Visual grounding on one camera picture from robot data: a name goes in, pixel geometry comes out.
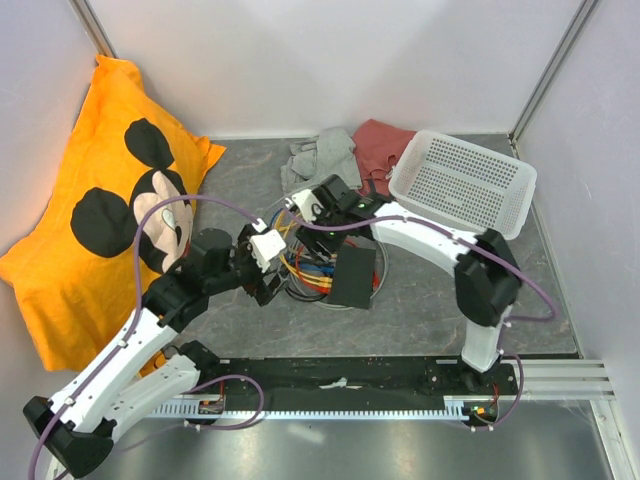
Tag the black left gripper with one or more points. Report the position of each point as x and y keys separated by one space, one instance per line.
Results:
x=262 y=291

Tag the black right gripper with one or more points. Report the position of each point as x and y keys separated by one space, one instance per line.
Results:
x=310 y=237

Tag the black network switch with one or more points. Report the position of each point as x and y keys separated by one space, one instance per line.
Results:
x=352 y=282

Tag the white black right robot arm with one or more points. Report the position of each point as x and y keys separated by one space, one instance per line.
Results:
x=482 y=266

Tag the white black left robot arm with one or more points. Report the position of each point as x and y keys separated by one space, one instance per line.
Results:
x=80 y=424

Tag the grey cloth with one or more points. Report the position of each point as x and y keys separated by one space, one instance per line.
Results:
x=313 y=160

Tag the red cloth with navy trim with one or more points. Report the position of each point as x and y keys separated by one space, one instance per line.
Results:
x=378 y=148

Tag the white perforated plastic basket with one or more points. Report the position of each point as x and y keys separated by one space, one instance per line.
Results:
x=463 y=185

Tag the orange Mickey Mouse pillow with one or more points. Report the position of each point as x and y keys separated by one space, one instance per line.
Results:
x=121 y=213

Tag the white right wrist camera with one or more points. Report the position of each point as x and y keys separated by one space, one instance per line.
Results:
x=307 y=204

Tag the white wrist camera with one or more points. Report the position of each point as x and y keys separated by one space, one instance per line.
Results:
x=307 y=204
x=266 y=245

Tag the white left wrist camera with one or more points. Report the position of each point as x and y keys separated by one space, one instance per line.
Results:
x=266 y=245

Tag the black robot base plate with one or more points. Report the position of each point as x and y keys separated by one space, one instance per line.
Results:
x=353 y=380

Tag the grey slotted cable duct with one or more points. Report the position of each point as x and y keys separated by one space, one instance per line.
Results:
x=234 y=408

